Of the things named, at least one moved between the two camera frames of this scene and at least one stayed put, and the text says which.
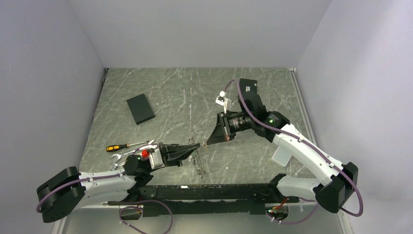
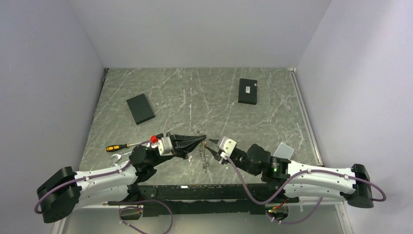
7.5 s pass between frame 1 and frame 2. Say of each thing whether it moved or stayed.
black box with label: stayed
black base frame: stayed
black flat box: stayed
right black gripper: moved
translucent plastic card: stayed
